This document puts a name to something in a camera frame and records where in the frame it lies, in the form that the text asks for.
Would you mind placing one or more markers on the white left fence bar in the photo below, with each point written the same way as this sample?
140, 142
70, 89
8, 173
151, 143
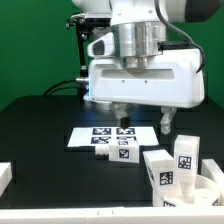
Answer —
5, 176

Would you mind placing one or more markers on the camera on black stand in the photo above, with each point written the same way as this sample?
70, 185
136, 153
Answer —
84, 25

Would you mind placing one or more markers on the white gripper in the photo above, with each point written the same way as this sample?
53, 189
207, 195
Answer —
170, 79

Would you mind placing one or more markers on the white marker sheet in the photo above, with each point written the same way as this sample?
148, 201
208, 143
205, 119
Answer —
92, 136

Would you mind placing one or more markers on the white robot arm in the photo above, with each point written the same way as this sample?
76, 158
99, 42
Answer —
140, 57

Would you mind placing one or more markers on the white front fence bar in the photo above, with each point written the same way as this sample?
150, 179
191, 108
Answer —
147, 215

